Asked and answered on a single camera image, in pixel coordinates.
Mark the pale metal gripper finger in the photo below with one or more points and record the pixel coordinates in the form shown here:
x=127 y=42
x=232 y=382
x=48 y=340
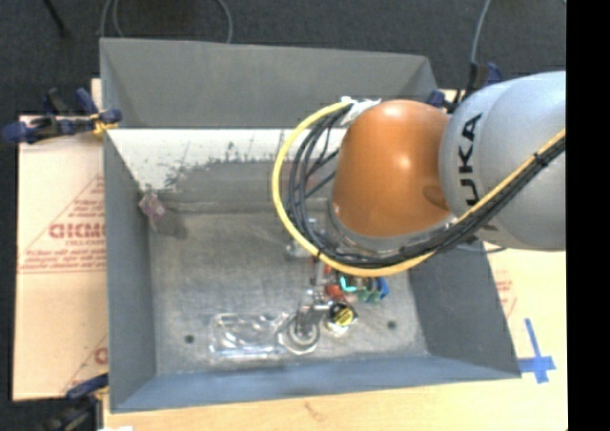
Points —
x=303 y=319
x=320 y=307

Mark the clear plastic bottle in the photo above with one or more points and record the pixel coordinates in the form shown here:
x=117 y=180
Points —
x=243 y=337

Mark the grey metal bin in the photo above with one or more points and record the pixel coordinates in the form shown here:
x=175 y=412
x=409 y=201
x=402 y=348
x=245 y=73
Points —
x=229 y=267

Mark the black cylinder on white bracket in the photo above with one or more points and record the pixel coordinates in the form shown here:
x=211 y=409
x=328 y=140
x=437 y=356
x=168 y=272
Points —
x=341 y=315

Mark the clear round glass cup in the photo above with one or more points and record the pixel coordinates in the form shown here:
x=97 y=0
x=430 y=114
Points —
x=299 y=345

